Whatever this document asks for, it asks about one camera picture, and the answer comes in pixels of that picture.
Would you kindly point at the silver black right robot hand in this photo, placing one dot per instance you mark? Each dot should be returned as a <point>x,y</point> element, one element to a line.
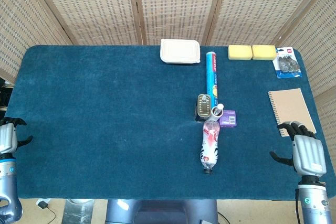
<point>308,153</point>

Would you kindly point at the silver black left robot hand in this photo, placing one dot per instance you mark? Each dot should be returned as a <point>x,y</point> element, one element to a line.
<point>8,137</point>

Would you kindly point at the glass test tube white cap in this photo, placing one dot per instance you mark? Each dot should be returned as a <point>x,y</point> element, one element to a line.
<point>220,107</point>

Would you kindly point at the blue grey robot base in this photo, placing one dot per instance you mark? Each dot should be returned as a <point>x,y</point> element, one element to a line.
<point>162,212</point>

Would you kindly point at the brown spiral notebook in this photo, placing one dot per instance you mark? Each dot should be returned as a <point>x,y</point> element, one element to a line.
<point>290,108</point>

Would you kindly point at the small purple box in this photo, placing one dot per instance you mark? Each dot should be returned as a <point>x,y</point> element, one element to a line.
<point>229,119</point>

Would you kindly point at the correction tape blister pack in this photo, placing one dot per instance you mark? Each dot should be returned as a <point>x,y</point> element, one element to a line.
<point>287,62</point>

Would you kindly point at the white red plastic bottle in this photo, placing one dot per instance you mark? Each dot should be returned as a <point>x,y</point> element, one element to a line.
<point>209,145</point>

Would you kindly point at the blue table cloth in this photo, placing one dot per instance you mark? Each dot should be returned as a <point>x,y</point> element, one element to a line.
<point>105,116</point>

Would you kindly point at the silver metal table leg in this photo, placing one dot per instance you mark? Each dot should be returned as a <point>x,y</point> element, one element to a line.
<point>78,212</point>

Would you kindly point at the yellow sponge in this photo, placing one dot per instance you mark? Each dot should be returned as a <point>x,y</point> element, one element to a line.
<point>239,52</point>
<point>263,51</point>

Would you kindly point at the gold lidded luncheon meat can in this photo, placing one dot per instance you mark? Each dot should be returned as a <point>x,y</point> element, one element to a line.
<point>203,106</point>

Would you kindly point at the blue cling wrap roll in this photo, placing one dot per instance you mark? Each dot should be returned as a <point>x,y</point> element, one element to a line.
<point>212,72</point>

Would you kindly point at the bamboo folding screen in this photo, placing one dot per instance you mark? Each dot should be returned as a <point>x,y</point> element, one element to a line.
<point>92,6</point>

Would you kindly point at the beige lidded food container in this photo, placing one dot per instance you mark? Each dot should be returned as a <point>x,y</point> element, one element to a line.
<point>179,51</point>

